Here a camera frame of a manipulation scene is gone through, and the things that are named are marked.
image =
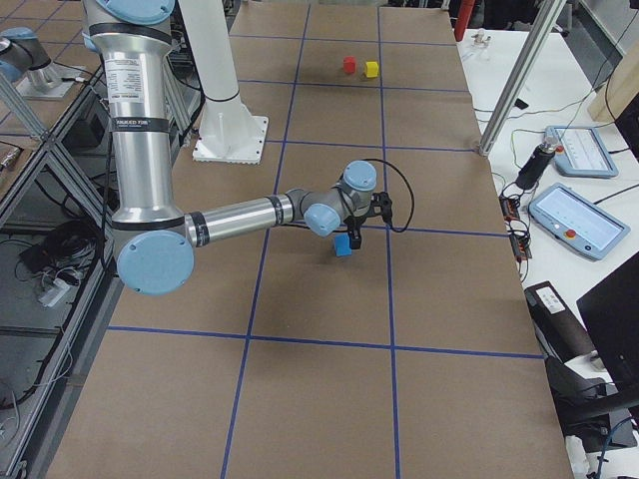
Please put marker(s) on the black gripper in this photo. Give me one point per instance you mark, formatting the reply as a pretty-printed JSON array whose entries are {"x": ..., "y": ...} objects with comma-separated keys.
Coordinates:
[{"x": 355, "y": 223}]

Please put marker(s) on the blue cube block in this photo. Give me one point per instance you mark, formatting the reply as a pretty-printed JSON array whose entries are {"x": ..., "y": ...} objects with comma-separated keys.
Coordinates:
[{"x": 341, "y": 245}]

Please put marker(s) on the red cube block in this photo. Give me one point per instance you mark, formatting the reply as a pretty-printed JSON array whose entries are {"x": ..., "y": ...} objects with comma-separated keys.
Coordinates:
[{"x": 349, "y": 65}]

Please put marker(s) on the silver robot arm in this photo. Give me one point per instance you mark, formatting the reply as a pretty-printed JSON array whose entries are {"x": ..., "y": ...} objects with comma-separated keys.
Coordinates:
[
  {"x": 155, "y": 240},
  {"x": 26, "y": 63}
]

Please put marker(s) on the yellow cube block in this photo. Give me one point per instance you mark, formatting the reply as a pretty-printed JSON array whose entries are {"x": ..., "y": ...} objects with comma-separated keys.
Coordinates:
[{"x": 371, "y": 69}]

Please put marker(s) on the black water bottle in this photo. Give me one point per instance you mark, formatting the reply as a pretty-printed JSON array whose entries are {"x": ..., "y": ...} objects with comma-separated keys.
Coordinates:
[{"x": 534, "y": 168}]

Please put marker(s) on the near teach pendant tablet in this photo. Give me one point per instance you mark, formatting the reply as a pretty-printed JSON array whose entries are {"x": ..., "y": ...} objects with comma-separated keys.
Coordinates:
[{"x": 577, "y": 223}]

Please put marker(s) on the teach pendant tablet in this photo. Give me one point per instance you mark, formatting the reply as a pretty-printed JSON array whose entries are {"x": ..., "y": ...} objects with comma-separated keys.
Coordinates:
[
  {"x": 581, "y": 153},
  {"x": 577, "y": 223}
]

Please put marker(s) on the far teach pendant tablet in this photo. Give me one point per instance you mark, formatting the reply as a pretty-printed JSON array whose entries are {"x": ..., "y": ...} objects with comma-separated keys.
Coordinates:
[{"x": 581, "y": 153}]

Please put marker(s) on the black computer monitor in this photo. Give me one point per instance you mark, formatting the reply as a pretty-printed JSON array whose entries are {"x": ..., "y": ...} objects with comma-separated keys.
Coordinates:
[{"x": 610, "y": 313}]

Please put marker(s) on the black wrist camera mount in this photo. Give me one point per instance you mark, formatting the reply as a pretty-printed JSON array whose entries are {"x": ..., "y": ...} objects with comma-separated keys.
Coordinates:
[{"x": 382, "y": 207}]

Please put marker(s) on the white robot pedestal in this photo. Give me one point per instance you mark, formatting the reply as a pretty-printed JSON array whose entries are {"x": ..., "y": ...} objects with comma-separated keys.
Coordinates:
[{"x": 228, "y": 132}]

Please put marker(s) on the aluminium frame post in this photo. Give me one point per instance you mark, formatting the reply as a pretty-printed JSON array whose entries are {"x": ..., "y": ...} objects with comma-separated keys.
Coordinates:
[{"x": 535, "y": 40}]

